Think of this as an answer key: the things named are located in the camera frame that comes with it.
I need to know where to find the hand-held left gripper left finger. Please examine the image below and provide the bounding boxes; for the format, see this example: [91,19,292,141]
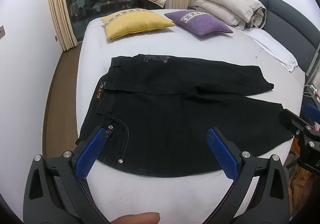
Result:
[23,126,112,224]

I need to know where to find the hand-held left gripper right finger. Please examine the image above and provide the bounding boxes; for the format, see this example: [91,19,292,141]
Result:
[207,127,292,224]

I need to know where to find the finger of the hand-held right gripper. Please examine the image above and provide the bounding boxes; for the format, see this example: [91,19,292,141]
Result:
[278,108,320,172]
[304,103,320,125]

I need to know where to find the black denim pants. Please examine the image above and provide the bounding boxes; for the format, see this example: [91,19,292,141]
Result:
[75,54,294,178]

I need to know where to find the person's left hand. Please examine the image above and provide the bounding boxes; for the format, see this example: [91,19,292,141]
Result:
[110,211,161,224]

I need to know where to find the orange brown furniture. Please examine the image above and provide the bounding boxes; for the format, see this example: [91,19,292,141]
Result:
[285,136,318,217]

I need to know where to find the white pillow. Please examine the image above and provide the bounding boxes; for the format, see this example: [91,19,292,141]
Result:
[246,28,299,72]

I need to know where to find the dark grey headboard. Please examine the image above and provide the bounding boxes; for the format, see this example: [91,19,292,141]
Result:
[221,0,320,77]

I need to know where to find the bed with white sheet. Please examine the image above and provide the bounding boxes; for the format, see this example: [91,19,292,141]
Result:
[75,8,307,224]

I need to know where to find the purple pillow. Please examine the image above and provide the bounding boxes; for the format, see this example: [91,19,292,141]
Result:
[164,10,233,37]

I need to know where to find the folded beige duvet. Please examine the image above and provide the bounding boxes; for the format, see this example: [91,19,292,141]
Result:
[189,0,267,31]

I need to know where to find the yellow pillow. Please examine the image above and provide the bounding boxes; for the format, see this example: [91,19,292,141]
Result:
[101,8,175,40]

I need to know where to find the white charger cable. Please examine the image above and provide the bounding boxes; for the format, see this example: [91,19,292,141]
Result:
[303,83,320,101]

